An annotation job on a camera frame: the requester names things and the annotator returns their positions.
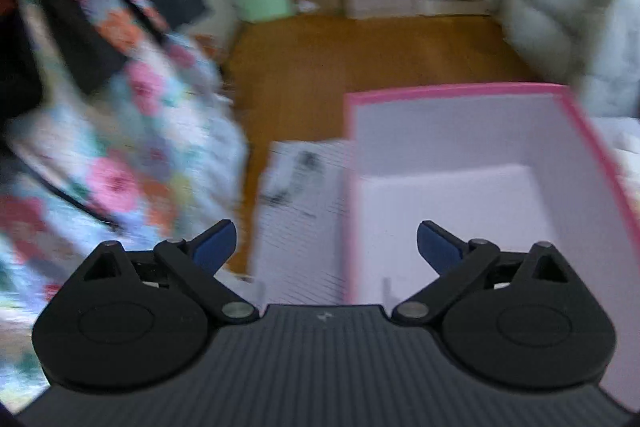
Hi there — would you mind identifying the floral quilt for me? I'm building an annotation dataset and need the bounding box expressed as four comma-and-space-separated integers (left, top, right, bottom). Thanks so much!
1, 0, 247, 412

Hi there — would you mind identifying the grey puffer jacket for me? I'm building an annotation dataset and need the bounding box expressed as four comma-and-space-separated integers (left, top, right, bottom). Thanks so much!
496, 0, 639, 117

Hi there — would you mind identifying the white cat-print table cloth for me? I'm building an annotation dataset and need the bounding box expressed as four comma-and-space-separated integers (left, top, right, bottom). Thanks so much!
250, 140, 348, 309

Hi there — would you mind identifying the pink cardboard box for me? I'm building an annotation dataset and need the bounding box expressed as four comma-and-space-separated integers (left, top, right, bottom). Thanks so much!
345, 83, 639, 409

